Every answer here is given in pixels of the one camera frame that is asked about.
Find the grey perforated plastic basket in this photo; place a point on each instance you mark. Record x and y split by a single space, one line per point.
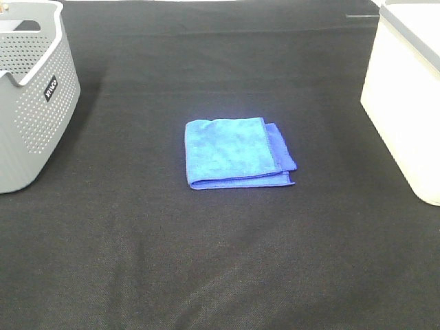
39 90

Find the black table cloth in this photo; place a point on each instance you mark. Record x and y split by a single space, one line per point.
110 235

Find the white storage bin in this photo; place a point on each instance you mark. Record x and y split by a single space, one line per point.
401 91

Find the blue microfiber towel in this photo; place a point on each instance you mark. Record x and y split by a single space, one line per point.
236 153

